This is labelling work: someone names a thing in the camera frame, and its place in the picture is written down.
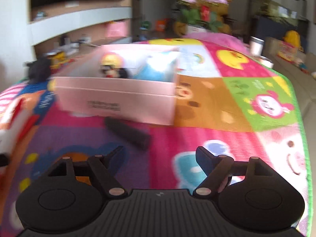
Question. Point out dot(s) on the orange storage box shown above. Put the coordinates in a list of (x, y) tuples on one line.
[(161, 25)]

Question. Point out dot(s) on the green watermelon ball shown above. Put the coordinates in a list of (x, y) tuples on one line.
[(145, 26)]

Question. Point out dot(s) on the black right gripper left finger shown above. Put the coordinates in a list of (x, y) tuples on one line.
[(71, 194)]

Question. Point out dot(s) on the white thermos cup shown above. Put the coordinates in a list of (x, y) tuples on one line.
[(256, 46)]

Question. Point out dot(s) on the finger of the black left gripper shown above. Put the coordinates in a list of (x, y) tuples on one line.
[(130, 134)]

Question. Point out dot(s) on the glass fish tank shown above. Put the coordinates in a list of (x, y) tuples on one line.
[(273, 18)]

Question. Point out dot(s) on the purple orchid flower pot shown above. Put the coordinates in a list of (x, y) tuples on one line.
[(201, 12)]

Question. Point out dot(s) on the white blue medicine box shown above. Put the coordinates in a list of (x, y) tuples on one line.
[(160, 67)]

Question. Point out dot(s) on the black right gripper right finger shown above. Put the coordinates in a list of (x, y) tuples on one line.
[(251, 194)]

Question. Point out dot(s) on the white wifi router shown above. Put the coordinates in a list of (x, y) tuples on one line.
[(65, 45)]

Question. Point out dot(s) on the yellow kids backpack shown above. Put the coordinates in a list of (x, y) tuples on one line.
[(288, 47)]

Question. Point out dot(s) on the yellow plush bear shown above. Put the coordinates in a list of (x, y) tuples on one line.
[(222, 17)]

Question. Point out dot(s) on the black plush toy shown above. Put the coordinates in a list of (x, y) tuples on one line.
[(38, 70)]

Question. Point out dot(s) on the red cap figurine keychain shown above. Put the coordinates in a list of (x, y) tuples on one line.
[(111, 66)]

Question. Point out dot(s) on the white wall shelf unit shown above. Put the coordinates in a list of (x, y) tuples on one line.
[(19, 34)]

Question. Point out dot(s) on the pink gift bag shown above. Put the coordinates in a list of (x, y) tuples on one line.
[(118, 29)]

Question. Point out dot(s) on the pink cardboard box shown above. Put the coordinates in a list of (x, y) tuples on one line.
[(81, 88)]

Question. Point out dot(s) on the colourful cartoon play mat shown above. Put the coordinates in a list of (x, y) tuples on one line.
[(226, 102)]

